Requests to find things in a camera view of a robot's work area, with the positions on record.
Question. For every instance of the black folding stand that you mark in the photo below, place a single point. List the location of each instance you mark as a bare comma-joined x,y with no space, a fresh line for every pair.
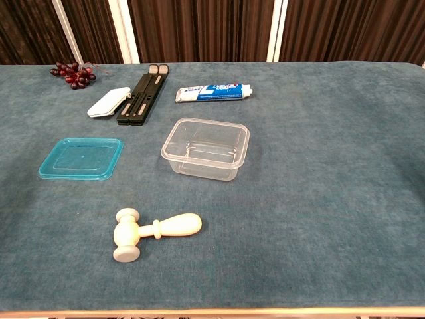
139,99

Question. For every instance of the dark brown curtain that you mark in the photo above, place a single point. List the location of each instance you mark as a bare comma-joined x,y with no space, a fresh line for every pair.
199,30

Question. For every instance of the bunch of red grapes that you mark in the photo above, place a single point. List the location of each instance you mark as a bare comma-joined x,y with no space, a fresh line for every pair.
74,76

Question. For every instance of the translucent blue plastic lid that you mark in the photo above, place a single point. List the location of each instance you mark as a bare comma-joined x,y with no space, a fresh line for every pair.
79,159

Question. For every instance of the teal fabric tablecloth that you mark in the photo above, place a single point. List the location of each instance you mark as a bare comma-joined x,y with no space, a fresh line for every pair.
299,199

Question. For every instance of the cream wooden mallet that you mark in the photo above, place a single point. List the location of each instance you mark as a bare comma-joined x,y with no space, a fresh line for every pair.
127,232

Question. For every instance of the clear plastic container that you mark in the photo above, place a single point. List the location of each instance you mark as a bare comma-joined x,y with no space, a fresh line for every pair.
206,166

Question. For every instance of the white flat plastic case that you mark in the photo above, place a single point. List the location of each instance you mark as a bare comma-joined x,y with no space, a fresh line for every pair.
106,103

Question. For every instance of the thin white frame post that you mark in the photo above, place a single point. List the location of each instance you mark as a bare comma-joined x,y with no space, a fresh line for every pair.
68,33

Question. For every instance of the wide white frame post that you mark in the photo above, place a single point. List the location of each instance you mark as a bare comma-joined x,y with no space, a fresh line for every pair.
277,33
124,33

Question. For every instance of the blue white toothpaste tube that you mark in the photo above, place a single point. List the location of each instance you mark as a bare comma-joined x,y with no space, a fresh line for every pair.
212,93

